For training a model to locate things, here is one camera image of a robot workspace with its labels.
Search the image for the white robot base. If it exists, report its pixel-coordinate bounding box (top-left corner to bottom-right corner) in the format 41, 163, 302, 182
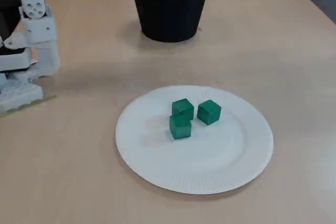
0, 47, 44, 114

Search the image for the yellow-green base plate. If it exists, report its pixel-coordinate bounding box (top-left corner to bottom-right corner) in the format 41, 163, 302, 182
0, 94, 58, 118

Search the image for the black pot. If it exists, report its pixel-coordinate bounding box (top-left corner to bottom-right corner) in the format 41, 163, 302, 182
131, 0, 210, 43

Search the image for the green cube block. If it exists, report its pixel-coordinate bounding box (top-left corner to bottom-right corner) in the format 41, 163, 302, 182
171, 98, 195, 121
169, 114, 192, 140
196, 99, 222, 126

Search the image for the white paper plate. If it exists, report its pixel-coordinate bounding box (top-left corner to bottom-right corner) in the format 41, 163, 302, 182
114, 84, 275, 195

